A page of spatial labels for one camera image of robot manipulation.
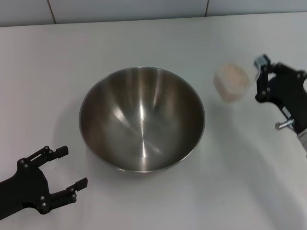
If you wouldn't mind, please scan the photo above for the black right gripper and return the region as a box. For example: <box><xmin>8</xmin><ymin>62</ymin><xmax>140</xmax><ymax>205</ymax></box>
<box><xmin>254</xmin><ymin>55</ymin><xmax>307</xmax><ymax>134</ymax></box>

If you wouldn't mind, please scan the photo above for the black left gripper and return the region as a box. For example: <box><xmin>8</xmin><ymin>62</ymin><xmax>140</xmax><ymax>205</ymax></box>
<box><xmin>0</xmin><ymin>145</ymin><xmax>88</xmax><ymax>219</ymax></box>

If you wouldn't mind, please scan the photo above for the stainless steel mixing bowl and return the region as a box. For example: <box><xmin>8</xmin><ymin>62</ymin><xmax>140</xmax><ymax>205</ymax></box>
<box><xmin>78</xmin><ymin>66</ymin><xmax>206</xmax><ymax>178</ymax></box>

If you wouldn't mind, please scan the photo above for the right gripper cable with plug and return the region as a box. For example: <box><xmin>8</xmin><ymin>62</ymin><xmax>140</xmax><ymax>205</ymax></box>
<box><xmin>275</xmin><ymin>118</ymin><xmax>295</xmax><ymax>131</ymax></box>

